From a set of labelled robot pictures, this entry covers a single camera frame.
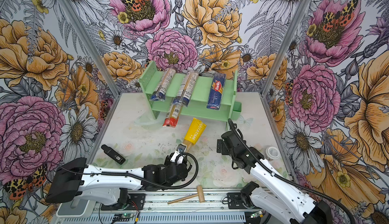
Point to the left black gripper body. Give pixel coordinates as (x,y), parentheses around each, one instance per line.
(168,162)

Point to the yellow spaghetti bag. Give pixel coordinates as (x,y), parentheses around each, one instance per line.
(193,134)

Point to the blue Barilla spaghetti bag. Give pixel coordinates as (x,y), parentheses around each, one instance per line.
(216,91)

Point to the red-ended clear spaghetti bag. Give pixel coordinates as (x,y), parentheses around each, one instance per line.
(172,116)

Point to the clear spaghetti bag white label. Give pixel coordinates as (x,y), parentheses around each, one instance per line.
(186,88)

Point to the clear spaghetti bag dark end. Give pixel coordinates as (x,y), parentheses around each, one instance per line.
(161,89)

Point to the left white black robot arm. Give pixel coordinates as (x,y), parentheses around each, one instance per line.
(79,180)

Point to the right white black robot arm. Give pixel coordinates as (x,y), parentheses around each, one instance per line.
(283,201)

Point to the green wooden two-tier shelf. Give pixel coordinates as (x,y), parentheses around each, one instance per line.
(229,109)

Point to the small wooden mallet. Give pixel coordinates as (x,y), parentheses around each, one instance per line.
(199,194)

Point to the clear tape roll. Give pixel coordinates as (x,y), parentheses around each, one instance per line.
(272,153)

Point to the black handheld remote device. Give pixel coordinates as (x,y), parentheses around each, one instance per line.
(114,155)

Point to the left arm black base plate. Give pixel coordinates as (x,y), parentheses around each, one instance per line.
(134,202)

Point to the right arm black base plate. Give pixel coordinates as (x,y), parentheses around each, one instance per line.
(239,201)

